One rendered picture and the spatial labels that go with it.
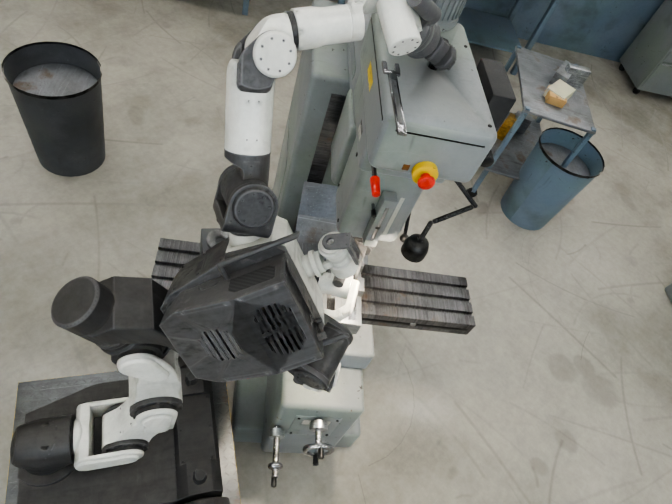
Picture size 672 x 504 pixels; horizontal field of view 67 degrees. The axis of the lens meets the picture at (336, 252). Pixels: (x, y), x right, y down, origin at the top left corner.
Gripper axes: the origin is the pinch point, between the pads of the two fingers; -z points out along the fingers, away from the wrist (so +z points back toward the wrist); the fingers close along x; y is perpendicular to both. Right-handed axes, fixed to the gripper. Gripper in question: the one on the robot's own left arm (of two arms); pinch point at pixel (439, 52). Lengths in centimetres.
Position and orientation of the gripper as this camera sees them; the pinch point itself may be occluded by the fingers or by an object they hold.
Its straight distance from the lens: 128.2
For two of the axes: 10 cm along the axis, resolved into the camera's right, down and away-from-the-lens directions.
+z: -5.3, 0.4, -8.5
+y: 5.9, -7.0, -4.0
